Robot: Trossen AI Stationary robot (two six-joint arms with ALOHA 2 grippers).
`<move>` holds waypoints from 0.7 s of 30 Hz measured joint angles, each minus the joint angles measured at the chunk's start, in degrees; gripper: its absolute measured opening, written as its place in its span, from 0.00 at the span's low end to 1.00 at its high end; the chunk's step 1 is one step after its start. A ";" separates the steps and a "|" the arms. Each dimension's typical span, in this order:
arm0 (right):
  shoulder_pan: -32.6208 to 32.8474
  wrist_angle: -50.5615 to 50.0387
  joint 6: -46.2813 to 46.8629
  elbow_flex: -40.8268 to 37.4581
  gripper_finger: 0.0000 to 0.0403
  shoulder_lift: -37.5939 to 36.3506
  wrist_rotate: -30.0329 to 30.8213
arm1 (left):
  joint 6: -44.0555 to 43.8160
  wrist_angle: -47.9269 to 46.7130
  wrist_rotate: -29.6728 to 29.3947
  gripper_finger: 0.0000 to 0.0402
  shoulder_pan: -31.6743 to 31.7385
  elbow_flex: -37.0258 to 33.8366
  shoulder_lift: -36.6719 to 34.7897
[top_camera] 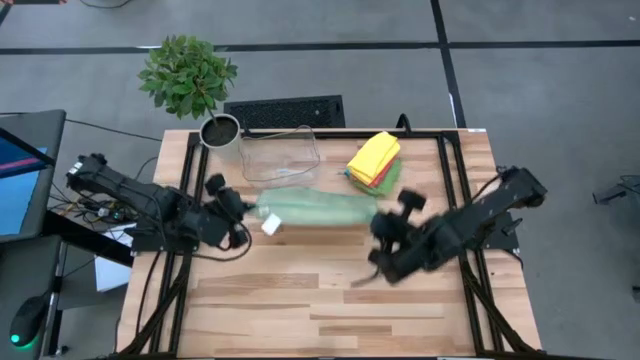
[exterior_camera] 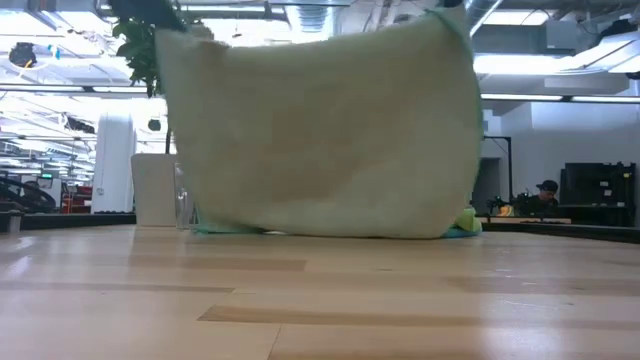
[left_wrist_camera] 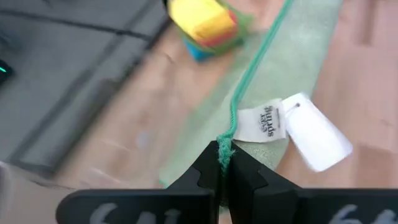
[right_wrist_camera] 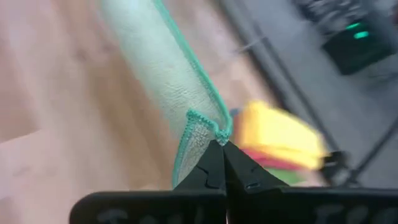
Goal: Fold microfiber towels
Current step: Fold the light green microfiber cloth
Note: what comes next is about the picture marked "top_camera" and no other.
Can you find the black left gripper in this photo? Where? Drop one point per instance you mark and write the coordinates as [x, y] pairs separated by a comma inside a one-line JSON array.
[[227, 210]]

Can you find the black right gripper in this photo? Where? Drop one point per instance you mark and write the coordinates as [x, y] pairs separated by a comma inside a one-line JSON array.
[[417, 240]]

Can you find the bright green microfiber towel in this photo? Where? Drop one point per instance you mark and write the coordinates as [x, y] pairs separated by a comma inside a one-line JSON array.
[[391, 185]]

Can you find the pale green waffle towel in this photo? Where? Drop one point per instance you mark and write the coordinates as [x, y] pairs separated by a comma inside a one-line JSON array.
[[320, 207]]

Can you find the blue microfiber towel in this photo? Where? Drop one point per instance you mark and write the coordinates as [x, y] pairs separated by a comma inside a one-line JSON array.
[[347, 174]]

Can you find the yellow microfiber towel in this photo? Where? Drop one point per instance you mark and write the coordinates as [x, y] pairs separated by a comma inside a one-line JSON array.
[[374, 155]]

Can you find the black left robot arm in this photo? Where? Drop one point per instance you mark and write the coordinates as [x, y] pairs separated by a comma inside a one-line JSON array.
[[130, 192]]

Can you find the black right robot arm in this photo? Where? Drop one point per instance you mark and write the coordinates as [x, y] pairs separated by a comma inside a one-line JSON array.
[[490, 210]]

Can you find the clear plastic bin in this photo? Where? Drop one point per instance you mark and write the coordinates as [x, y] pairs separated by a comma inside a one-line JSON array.
[[280, 160]]

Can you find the white planter pot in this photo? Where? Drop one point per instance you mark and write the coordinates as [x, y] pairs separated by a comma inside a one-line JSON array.
[[220, 137]]

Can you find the black keyboard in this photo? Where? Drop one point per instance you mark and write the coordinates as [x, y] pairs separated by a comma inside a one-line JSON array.
[[285, 112]]

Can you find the green leafy tree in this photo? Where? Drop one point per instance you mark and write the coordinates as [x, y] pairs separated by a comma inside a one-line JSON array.
[[187, 75]]

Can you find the white paper sheet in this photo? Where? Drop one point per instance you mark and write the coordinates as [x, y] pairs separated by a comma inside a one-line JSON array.
[[110, 272]]

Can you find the monitor with blue screen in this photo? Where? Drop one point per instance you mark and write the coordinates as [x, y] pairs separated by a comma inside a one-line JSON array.
[[20, 190]]

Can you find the grey desk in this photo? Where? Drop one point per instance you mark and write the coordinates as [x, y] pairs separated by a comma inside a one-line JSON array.
[[25, 280]]

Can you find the black floor stand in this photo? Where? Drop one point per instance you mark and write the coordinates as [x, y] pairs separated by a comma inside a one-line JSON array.
[[617, 192]]

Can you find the black computer mouse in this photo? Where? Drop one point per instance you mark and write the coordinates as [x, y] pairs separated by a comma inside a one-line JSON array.
[[27, 320]]

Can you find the black table frame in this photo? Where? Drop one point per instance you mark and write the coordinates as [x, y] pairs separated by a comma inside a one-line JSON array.
[[320, 134]]

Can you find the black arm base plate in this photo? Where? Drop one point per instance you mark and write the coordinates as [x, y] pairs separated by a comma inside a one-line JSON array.
[[150, 245], [502, 241]]

